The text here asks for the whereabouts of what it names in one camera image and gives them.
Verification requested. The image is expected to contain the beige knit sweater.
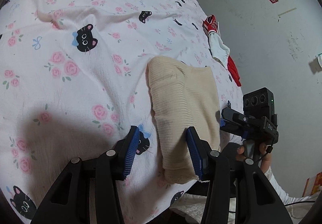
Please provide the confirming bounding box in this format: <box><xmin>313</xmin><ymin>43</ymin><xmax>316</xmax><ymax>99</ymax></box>
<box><xmin>147</xmin><ymin>56</ymin><xmax>220</xmax><ymax>184</ymax></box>

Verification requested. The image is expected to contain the person's right hand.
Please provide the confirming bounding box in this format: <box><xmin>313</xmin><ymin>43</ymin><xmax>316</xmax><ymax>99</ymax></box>
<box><xmin>236</xmin><ymin>143</ymin><xmax>272</xmax><ymax>180</ymax></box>

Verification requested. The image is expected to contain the red and white jersey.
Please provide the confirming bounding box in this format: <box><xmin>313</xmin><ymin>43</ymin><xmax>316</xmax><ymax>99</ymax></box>
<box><xmin>202</xmin><ymin>15</ymin><xmax>241</xmax><ymax>87</ymax></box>

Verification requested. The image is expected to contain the pink cat-print bed cover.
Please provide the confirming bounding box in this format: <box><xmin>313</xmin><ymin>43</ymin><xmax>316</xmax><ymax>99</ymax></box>
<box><xmin>1</xmin><ymin>0</ymin><xmax>242</xmax><ymax>223</ymax></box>

